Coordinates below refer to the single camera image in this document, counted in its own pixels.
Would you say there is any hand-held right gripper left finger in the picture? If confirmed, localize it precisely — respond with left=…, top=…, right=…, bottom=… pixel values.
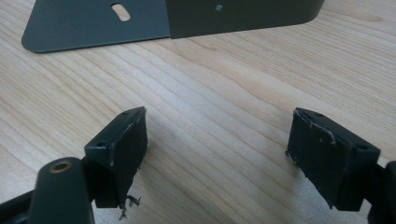
left=83, top=105, right=149, bottom=220

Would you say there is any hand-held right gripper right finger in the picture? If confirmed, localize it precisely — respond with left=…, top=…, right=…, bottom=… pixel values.
left=285, top=106, right=382, bottom=213

